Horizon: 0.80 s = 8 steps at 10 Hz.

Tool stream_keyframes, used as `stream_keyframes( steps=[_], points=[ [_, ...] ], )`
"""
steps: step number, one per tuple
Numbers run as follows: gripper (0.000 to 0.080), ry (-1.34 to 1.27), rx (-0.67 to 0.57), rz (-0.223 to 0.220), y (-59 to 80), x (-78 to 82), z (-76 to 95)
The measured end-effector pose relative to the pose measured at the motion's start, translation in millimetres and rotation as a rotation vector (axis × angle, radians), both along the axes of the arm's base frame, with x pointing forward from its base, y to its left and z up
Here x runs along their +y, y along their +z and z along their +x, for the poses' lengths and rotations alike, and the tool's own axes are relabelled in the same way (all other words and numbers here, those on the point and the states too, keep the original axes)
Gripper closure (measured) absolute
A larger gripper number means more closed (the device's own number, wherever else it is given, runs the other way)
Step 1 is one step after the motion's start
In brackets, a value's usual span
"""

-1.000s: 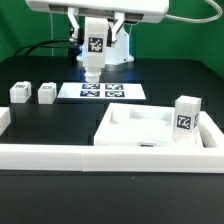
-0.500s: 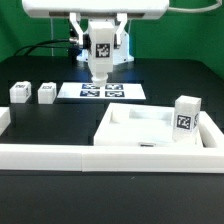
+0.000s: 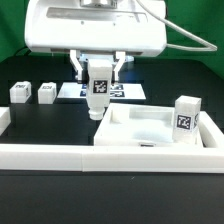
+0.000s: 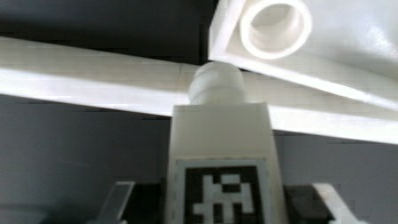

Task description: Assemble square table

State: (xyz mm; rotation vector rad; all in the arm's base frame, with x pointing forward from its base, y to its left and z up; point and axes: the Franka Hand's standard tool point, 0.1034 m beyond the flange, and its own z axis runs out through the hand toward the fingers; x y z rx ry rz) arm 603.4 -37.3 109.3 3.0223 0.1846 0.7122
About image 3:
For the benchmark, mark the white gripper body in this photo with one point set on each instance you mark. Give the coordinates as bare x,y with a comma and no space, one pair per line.
93,26

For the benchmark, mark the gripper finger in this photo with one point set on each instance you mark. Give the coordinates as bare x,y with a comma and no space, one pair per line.
119,60
81,70

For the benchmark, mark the white square tabletop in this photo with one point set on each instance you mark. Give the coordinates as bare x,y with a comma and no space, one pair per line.
136,125

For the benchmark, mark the white marker sheet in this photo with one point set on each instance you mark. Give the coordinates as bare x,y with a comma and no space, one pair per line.
119,91

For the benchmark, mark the white U-shaped fence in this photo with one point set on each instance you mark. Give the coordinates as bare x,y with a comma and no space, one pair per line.
208,159

